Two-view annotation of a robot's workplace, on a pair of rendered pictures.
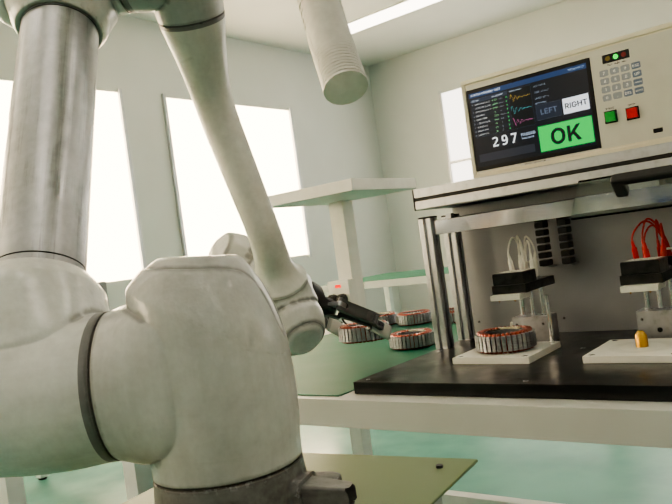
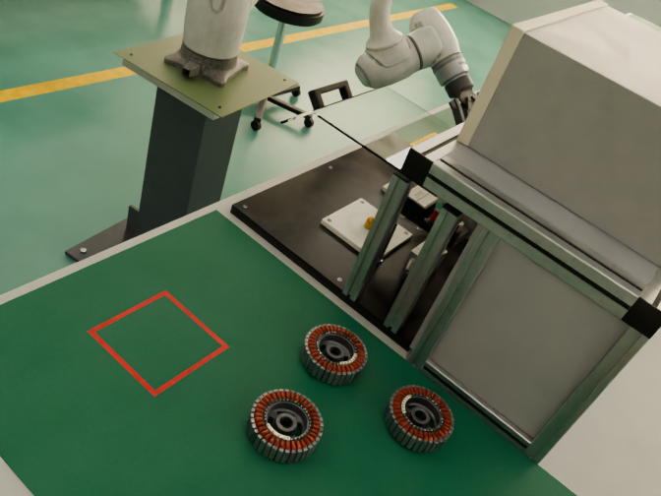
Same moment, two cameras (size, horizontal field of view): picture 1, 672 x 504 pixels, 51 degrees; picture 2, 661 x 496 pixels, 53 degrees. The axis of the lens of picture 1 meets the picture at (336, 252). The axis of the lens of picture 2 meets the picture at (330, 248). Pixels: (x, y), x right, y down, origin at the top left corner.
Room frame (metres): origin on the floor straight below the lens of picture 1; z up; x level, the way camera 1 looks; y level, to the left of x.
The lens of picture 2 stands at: (0.83, -1.61, 1.59)
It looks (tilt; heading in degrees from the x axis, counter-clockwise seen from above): 37 degrees down; 77
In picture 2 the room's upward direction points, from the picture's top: 21 degrees clockwise
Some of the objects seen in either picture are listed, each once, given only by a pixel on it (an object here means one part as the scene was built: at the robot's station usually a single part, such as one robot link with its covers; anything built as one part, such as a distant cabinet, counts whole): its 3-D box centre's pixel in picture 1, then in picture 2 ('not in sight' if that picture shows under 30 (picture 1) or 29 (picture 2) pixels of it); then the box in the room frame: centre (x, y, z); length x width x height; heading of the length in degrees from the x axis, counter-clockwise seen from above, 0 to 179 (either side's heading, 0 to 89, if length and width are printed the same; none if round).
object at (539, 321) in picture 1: (535, 327); (475, 221); (1.43, -0.38, 0.80); 0.08 x 0.05 x 0.06; 52
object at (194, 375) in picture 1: (203, 359); (218, 6); (0.73, 0.15, 0.92); 0.18 x 0.16 x 0.22; 88
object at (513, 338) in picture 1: (505, 339); not in sight; (1.31, -0.29, 0.80); 0.11 x 0.11 x 0.04
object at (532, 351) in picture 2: not in sight; (514, 347); (1.35, -0.89, 0.91); 0.28 x 0.03 x 0.32; 142
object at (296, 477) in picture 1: (249, 489); (206, 57); (0.72, 0.12, 0.78); 0.22 x 0.18 x 0.06; 71
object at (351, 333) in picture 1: (364, 331); not in sight; (1.52, -0.04, 0.83); 0.11 x 0.11 x 0.04
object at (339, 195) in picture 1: (347, 258); not in sight; (2.25, -0.03, 0.98); 0.37 x 0.35 x 0.46; 52
